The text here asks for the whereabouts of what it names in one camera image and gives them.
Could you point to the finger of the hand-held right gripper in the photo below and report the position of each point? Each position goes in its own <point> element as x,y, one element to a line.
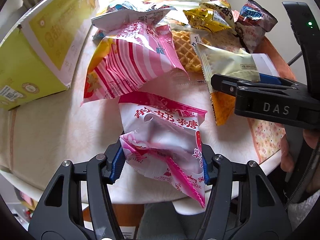
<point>262,102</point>
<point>271,78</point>

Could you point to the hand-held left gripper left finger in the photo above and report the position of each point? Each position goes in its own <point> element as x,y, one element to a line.
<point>117,165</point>

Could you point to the pink striped snack bag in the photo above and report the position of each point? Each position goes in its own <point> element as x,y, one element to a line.
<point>125,62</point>

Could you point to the white paper card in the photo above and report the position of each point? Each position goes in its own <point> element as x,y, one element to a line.
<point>265,63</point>

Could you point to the floral table cover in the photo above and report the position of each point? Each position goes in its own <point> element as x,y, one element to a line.
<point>50,135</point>

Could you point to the dark maroon cake packet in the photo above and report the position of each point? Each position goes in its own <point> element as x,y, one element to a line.
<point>252,15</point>

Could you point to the shiny yellow snack packet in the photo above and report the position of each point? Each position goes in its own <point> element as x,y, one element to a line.
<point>200,17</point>

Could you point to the white pink candy packet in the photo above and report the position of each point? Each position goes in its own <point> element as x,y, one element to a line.
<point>162,140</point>

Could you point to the clear waffle packet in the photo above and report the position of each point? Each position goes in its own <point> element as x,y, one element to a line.
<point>185,52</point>

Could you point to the yellow green cardboard box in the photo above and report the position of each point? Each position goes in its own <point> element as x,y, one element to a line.
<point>37,62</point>

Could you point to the beige gold snack packet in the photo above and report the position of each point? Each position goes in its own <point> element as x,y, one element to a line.
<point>225,60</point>

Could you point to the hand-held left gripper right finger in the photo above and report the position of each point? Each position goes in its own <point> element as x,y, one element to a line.
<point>204,167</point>

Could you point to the grey green cloth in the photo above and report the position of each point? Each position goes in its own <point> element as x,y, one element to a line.
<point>160,222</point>

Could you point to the person's right hand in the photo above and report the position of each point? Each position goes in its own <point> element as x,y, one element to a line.
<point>286,157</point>

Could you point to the white blue shrimp chip bag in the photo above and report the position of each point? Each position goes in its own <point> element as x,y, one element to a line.
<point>120,17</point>

